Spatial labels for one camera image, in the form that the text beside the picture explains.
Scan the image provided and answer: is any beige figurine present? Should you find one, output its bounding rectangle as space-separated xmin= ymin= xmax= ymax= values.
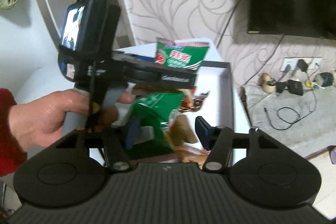
xmin=260 ymin=73 xmax=276 ymax=94

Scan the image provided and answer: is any black looped cable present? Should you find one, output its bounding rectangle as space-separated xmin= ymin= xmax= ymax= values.
xmin=264 ymin=93 xmax=317 ymax=131

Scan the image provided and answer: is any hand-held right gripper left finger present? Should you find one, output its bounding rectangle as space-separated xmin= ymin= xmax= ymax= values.
xmin=55 ymin=119 xmax=142 ymax=172

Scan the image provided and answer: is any dark grey device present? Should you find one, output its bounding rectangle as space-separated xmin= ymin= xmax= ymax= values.
xmin=314 ymin=73 xmax=333 ymax=87

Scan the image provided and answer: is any person's left hand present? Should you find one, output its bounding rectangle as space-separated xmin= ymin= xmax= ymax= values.
xmin=9 ymin=90 xmax=134 ymax=153

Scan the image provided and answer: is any large green snack bag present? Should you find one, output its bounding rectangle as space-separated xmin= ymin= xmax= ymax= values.
xmin=123 ymin=91 xmax=188 ymax=161

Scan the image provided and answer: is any black router box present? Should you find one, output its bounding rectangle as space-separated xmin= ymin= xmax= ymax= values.
xmin=287 ymin=79 xmax=304 ymax=95

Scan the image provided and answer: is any brown paper snack packet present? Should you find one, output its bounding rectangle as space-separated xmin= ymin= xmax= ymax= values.
xmin=168 ymin=114 xmax=197 ymax=146

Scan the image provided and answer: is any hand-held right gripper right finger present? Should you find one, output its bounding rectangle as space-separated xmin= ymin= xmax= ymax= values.
xmin=195 ymin=116 xmax=280 ymax=171

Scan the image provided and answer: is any white wall outlet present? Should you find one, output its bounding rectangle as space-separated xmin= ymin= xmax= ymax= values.
xmin=282 ymin=57 xmax=322 ymax=72

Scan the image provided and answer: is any dark grey box white inside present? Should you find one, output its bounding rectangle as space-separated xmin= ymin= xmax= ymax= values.
xmin=194 ymin=61 xmax=235 ymax=161

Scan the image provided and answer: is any black charger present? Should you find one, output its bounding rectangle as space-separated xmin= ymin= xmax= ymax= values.
xmin=297 ymin=59 xmax=309 ymax=73

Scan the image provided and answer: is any small green snack bag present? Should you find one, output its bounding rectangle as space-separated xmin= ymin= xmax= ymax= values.
xmin=154 ymin=37 xmax=210 ymax=72

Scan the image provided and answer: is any brown shiny candy wrapper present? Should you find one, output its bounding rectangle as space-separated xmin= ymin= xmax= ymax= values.
xmin=180 ymin=89 xmax=210 ymax=113

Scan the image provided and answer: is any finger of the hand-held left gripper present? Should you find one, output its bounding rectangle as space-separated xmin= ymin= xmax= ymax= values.
xmin=126 ymin=63 xmax=201 ymax=75
xmin=113 ymin=51 xmax=156 ymax=63

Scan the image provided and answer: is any grey stone cabinet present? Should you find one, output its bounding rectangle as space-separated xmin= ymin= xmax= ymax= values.
xmin=240 ymin=80 xmax=336 ymax=159

